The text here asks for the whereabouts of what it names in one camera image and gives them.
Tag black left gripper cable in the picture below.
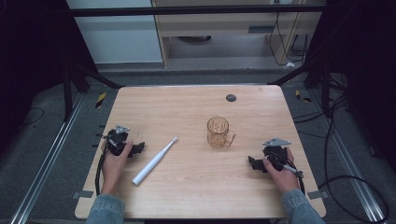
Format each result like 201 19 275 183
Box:
94 148 109 197

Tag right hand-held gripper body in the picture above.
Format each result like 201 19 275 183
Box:
262 137 293 173

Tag grey table corner bracket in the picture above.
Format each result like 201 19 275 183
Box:
72 189 94 200
307 189 331 201

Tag white electric toothbrush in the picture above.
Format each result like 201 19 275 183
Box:
131 136 179 187

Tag aluminium floor rail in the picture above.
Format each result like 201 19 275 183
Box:
8 92 86 224
309 90 387 223

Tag amber glass cup with handle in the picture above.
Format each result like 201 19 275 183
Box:
206 116 237 148

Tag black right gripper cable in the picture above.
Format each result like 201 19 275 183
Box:
271 152 306 196

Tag black metal stand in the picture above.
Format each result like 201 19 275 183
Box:
61 59 124 123
268 52 335 118

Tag light wooden desk furniture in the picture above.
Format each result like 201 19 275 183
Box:
150 0 326 68

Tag white cabinet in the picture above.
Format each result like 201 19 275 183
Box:
65 0 163 64

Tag person's left hand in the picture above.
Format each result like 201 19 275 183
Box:
100 139 134 197

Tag black looped floor cable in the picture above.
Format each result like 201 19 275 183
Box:
317 92 390 224

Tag black hanging cables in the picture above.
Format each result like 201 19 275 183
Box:
268 0 310 67

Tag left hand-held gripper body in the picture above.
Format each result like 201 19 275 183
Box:
102 124 134 157

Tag black metal frame bar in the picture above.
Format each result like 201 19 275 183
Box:
69 4 326 18

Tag yellow black striped tape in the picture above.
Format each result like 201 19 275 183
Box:
294 89 312 104
94 91 107 109

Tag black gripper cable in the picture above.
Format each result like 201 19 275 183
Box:
94 148 109 197
271 152 306 196

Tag person's right hand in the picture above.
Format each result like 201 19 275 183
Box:
262 147 301 195

